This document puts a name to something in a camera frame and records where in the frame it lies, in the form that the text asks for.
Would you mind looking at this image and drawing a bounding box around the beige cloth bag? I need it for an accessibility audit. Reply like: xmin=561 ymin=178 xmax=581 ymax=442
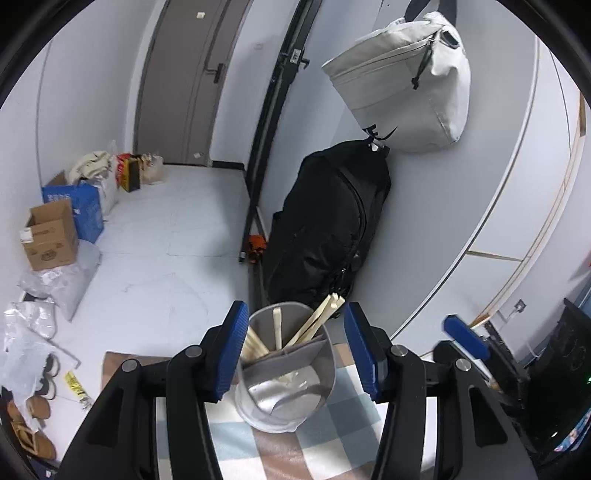
xmin=69 ymin=150 xmax=116 ymax=183

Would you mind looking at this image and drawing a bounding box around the yellow tube on floor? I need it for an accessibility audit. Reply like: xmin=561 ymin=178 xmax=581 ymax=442
xmin=64 ymin=371 xmax=93 ymax=409

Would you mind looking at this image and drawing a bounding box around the grey door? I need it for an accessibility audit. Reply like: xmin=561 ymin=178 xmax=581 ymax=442
xmin=133 ymin=0 xmax=252 ymax=166

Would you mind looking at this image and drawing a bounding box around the white plastic bag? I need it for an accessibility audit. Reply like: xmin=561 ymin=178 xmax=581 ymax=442
xmin=95 ymin=141 xmax=120 ymax=217

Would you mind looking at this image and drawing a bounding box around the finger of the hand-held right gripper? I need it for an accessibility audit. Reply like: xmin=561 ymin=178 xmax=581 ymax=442
xmin=433 ymin=314 xmax=491 ymax=365

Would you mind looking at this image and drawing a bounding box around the white plastic packaging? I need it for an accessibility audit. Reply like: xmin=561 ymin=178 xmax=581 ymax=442
xmin=4 ymin=300 xmax=60 ymax=341

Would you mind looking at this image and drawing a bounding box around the red snack packet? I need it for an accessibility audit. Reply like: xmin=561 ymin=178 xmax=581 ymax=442
xmin=115 ymin=154 xmax=134 ymax=188

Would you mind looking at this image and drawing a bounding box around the clear plastic wrap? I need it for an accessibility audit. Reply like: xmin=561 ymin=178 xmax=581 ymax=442
xmin=0 ymin=330 xmax=79 ymax=402

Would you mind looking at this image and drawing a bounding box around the brown cardboard box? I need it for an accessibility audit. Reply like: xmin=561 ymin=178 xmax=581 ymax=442
xmin=19 ymin=198 xmax=79 ymax=272

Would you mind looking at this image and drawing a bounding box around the grey plastic bag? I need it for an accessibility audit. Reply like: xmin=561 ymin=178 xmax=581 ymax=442
xmin=18 ymin=240 xmax=102 ymax=321

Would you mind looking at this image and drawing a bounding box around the blue cardboard box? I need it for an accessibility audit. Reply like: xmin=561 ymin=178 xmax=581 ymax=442
xmin=41 ymin=180 xmax=105 ymax=243

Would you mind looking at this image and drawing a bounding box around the clear bag with food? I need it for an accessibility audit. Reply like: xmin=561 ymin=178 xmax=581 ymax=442
xmin=139 ymin=153 xmax=164 ymax=185

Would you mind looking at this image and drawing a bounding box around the black backpack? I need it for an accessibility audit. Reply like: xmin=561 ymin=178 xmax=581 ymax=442
xmin=265 ymin=140 xmax=393 ymax=309

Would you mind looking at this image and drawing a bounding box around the brown slipper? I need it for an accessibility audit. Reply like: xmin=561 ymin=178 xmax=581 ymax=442
xmin=25 ymin=394 xmax=52 ymax=422
xmin=9 ymin=406 xmax=57 ymax=462

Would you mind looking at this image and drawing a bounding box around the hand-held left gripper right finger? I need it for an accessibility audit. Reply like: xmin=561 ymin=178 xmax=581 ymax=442
xmin=344 ymin=301 xmax=541 ymax=480

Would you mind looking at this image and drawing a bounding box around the grey white utensil holder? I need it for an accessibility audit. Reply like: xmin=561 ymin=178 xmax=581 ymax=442
xmin=235 ymin=301 xmax=336 ymax=433

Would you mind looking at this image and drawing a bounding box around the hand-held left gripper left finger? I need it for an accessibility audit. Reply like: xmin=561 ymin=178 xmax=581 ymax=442
xmin=55 ymin=300 xmax=250 ymax=480

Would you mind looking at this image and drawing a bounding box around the black yellow box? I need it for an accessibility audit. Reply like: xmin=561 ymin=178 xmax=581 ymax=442
xmin=122 ymin=157 xmax=141 ymax=193

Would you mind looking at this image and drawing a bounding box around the beige hanging bag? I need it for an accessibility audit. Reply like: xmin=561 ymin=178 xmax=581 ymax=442
xmin=322 ymin=11 xmax=472 ymax=154

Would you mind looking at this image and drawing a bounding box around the checked tablecloth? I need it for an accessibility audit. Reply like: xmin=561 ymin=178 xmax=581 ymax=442
xmin=102 ymin=344 xmax=439 ymax=480

